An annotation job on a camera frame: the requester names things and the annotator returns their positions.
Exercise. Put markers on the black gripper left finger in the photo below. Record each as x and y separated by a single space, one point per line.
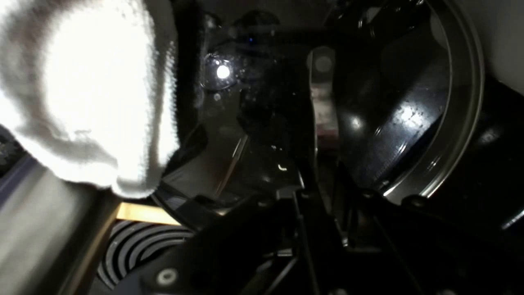
304 229

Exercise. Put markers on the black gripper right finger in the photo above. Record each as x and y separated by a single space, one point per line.
370 222

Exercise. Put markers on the black electric stove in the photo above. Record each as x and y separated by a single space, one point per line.
484 185

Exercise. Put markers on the light wooden board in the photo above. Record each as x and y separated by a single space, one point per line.
140 213

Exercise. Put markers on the coil stove burner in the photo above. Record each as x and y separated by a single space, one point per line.
131 245

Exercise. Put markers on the white towel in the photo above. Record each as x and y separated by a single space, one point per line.
82 82

